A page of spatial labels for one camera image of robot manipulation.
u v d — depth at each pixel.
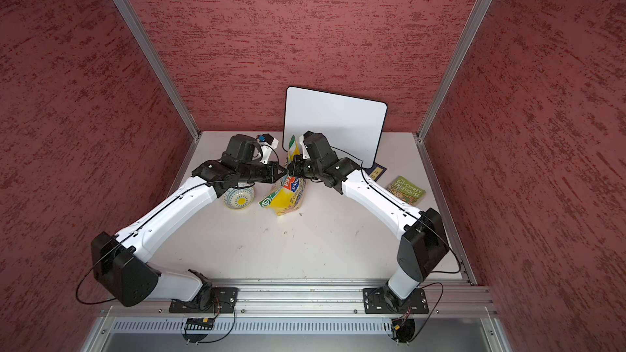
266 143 0.69
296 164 0.68
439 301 0.71
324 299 0.76
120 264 0.39
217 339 0.68
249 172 0.63
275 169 0.67
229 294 0.76
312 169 0.66
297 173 0.68
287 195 0.81
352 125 0.93
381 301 0.74
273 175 0.66
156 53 0.90
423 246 0.43
